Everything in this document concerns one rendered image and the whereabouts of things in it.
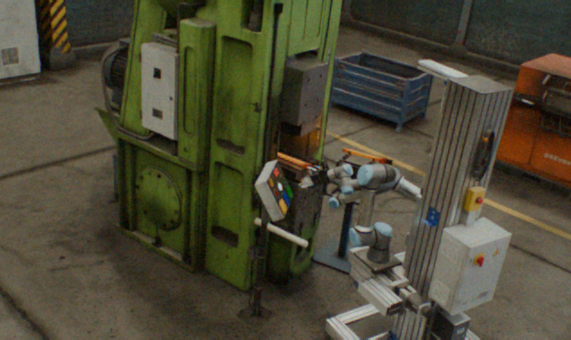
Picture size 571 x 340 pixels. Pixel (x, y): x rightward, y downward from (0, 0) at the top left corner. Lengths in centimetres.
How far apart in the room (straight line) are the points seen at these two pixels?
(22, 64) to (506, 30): 797
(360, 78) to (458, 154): 496
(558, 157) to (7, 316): 563
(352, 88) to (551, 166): 272
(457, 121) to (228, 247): 212
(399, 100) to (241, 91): 412
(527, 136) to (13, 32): 650
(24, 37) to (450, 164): 665
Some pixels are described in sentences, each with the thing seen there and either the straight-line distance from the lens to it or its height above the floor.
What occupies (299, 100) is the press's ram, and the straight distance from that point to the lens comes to 419.
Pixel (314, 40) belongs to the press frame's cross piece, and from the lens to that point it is 441.
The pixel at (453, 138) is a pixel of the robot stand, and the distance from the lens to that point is 345.
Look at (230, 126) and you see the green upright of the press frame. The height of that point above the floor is 128.
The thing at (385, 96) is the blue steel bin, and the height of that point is 40.
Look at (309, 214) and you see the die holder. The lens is 474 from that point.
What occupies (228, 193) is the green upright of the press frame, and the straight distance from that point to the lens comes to 459.
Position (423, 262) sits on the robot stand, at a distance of 384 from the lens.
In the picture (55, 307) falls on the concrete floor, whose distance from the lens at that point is 478.
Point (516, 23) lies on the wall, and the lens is 1173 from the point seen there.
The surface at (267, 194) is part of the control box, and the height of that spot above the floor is 111.
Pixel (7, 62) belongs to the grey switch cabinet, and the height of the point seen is 31.
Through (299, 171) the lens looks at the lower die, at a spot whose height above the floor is 98.
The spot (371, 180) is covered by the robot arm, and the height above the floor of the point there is 140.
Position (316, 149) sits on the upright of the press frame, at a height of 97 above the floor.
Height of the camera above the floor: 297
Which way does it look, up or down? 26 degrees down
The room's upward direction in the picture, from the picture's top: 6 degrees clockwise
